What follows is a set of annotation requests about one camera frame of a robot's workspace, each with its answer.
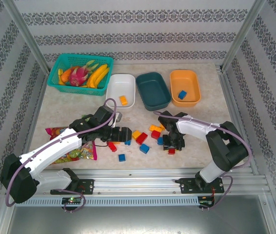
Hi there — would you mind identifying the long red lego brick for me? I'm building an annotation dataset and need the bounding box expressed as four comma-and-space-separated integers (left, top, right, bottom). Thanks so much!
136, 132, 149, 145

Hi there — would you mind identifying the white plastic container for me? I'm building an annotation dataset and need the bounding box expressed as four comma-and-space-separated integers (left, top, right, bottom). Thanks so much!
105, 74, 136, 113

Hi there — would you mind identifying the dark teal plastic container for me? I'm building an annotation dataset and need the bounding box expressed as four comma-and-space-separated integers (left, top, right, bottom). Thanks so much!
135, 72, 172, 112

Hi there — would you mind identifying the yellow toy banana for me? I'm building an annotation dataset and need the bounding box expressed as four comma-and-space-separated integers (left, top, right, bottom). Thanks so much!
93, 68, 111, 89
86, 63, 109, 87

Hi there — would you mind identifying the orange plastic container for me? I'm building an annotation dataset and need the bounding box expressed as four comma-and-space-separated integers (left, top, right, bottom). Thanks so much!
169, 70, 201, 108

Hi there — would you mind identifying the pink toy dragon fruit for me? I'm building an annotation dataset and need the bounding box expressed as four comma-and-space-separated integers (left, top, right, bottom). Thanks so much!
68, 59, 99, 86

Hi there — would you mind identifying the colourful candy bag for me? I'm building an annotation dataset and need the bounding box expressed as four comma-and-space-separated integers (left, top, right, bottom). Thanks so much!
44, 114, 99, 167

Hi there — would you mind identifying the orange toy fruit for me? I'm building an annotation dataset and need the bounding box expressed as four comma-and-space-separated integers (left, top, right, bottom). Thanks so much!
60, 68, 72, 82

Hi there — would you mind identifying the small circuit board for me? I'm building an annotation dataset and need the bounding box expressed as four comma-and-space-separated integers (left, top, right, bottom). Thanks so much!
62, 197, 82, 204
198, 196, 216, 208

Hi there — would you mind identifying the teal plastic mesh basket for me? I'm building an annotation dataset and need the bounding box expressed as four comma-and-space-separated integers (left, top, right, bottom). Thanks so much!
46, 53, 115, 97

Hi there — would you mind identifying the grey metal sheet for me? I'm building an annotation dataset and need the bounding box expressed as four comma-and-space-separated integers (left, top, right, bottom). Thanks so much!
0, 195, 276, 234

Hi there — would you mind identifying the purple cable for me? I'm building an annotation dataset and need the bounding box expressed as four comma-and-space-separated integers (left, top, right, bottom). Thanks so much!
153, 111, 253, 211
5, 98, 118, 213

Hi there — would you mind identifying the wide aluminium base rail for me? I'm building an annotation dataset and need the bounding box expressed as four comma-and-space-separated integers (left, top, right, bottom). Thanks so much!
5, 168, 272, 197

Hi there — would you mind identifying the slotted grey cable duct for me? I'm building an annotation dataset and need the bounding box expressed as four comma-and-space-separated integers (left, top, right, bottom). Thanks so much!
15, 196, 201, 207

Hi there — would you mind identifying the aluminium side rail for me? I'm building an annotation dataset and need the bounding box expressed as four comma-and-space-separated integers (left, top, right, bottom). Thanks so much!
16, 72, 50, 173
216, 64, 259, 174

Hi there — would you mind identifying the aluminium frame post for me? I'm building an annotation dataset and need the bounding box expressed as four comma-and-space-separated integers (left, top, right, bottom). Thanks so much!
219, 0, 268, 73
2, 0, 52, 74

